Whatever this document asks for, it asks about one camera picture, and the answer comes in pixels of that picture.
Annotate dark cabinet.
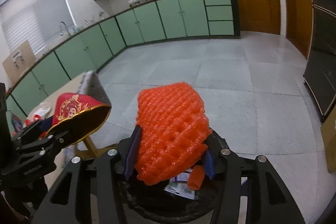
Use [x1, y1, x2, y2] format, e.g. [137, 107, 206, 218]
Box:
[303, 0, 335, 122]

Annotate white crumpled paper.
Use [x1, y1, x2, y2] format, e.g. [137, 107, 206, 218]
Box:
[27, 102, 52, 121]

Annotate red gold paper packet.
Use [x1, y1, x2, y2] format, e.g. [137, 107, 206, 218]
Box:
[45, 93, 112, 147]

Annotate orange foam fruit net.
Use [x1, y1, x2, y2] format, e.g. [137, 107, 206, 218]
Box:
[135, 82, 212, 186]

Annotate blue white snack bag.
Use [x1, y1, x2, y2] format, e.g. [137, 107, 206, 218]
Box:
[11, 112, 23, 134]

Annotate window blind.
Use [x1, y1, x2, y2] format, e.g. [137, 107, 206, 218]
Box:
[1, 0, 76, 53]

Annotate white cooking pot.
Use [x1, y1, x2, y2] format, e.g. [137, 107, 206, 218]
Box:
[127, 0, 141, 7]

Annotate chrome faucet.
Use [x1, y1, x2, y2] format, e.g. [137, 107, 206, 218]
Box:
[59, 21, 71, 37]

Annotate cardboard box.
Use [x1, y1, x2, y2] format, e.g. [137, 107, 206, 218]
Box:
[2, 40, 37, 85]

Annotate blue chip bag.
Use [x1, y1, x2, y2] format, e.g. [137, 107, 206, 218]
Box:
[165, 169, 195, 200]

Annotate green lower kitchen cabinets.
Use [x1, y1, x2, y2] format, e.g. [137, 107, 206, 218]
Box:
[6, 0, 240, 119]

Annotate black trash bin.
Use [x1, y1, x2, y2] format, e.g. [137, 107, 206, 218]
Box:
[119, 172, 219, 223]

